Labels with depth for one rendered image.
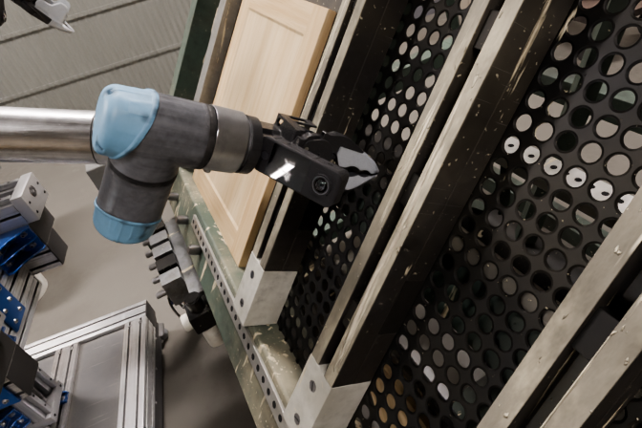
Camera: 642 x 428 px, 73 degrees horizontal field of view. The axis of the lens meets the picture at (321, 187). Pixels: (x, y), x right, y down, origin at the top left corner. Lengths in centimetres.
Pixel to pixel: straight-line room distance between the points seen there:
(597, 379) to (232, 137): 39
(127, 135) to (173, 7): 373
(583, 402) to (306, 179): 32
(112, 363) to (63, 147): 140
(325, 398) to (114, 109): 44
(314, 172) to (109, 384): 154
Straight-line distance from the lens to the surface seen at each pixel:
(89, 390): 196
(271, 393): 80
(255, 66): 106
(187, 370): 205
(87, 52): 432
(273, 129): 57
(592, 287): 39
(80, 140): 66
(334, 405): 66
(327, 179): 48
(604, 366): 40
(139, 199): 52
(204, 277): 109
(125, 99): 47
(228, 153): 49
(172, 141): 47
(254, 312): 83
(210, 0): 152
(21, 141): 69
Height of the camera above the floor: 158
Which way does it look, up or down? 37 degrees down
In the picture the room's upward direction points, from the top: 15 degrees counter-clockwise
